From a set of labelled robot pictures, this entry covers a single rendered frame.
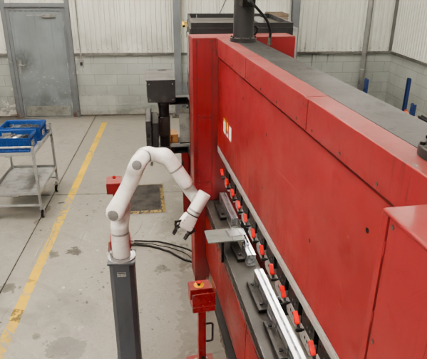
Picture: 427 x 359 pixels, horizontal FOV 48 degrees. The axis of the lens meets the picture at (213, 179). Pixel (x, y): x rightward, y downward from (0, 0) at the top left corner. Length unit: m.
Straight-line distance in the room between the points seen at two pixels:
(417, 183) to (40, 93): 9.62
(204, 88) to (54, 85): 6.71
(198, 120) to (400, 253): 3.15
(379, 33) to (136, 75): 5.09
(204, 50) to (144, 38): 6.14
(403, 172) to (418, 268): 0.43
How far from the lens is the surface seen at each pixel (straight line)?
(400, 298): 1.08
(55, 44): 10.26
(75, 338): 4.28
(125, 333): 3.61
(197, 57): 3.93
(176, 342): 4.12
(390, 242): 1.08
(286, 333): 2.75
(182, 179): 2.91
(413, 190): 1.35
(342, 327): 1.93
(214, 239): 3.46
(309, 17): 10.33
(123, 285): 3.36
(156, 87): 4.10
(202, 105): 4.01
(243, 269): 3.38
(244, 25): 3.63
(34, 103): 10.62
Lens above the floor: 2.76
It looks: 23 degrees down
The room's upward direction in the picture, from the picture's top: straight up
